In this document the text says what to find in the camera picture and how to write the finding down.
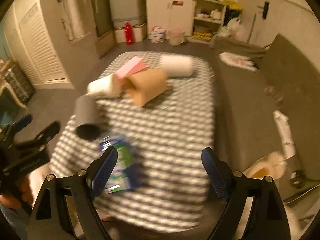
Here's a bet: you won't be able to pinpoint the grey cup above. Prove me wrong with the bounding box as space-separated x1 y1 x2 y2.
75 95 101 141

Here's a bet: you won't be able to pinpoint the white printed paper cup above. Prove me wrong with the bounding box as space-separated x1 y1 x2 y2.
87 74 122 99

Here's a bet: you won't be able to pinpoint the brown kraft paper cup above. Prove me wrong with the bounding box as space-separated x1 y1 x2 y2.
124 68 167 107

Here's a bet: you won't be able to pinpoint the pink white box cup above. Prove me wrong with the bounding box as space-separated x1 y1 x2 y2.
115 56 146 85

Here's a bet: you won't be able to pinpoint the white plush toy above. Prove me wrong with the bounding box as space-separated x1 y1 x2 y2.
243 152 286 180

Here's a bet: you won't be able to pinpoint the white louvered wardrobe door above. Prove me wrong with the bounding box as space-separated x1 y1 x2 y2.
3 0 68 86

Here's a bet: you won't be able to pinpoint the hanging white towel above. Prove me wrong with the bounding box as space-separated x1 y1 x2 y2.
61 0 95 41

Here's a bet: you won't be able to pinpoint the grey sofa bed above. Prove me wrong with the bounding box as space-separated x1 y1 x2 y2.
212 32 320 201

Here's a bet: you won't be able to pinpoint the grey checkered tablecloth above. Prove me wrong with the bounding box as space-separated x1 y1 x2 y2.
49 51 217 234

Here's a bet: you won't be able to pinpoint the red thermos bottle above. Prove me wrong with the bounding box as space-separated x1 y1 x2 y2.
124 22 134 45

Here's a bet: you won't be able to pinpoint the white packaged bag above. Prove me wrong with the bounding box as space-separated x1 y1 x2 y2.
150 26 166 43

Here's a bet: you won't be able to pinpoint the white washing machine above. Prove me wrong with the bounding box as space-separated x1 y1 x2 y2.
109 0 146 28

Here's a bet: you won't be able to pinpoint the pink lined trash bin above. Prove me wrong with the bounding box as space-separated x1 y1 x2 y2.
168 28 184 47

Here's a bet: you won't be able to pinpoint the white plastic bags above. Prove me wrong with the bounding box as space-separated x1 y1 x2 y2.
217 17 247 42

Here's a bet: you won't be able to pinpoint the white kitchen cabinet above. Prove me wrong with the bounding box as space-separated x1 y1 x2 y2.
145 0 226 43

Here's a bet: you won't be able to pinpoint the black cable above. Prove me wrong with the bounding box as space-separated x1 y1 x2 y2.
290 169 307 189

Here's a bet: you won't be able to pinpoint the black door handle lock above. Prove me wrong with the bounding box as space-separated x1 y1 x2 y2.
257 1 270 20

